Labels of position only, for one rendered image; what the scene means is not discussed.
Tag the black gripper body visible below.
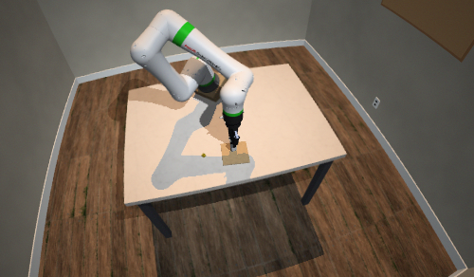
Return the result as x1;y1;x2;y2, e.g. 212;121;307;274
225;122;241;135

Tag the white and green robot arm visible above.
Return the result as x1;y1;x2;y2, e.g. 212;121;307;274
130;9;254;124

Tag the brown square mat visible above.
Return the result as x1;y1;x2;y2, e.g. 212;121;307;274
221;141;250;166

